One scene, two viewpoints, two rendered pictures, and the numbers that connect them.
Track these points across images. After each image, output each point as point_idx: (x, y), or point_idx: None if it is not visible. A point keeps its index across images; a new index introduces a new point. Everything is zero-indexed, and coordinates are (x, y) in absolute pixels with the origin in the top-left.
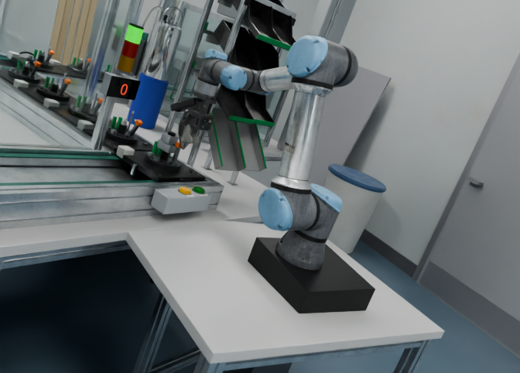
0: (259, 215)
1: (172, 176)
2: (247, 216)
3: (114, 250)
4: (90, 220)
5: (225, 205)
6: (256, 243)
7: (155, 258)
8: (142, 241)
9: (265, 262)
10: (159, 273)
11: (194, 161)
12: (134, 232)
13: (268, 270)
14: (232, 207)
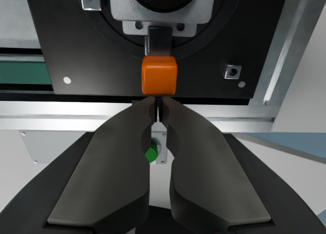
0: (321, 132)
1: (115, 87)
2: (287, 129)
3: None
4: None
5: (295, 87)
6: (134, 231)
7: (7, 178)
8: (4, 151)
9: (127, 232)
10: (0, 195)
11: None
12: (0, 131)
13: (125, 233)
14: (299, 98)
